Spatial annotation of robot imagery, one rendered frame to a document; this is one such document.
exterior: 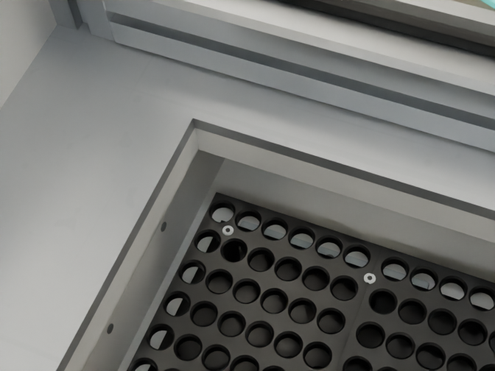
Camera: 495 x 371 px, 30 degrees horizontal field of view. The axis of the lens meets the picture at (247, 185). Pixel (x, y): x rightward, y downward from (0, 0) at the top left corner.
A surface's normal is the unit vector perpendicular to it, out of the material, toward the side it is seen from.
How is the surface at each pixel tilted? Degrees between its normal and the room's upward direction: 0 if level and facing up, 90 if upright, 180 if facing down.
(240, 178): 0
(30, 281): 0
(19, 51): 90
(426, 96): 90
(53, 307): 0
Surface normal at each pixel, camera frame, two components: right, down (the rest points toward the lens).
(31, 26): 0.92, 0.29
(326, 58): -0.39, 0.80
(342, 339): -0.07, -0.52
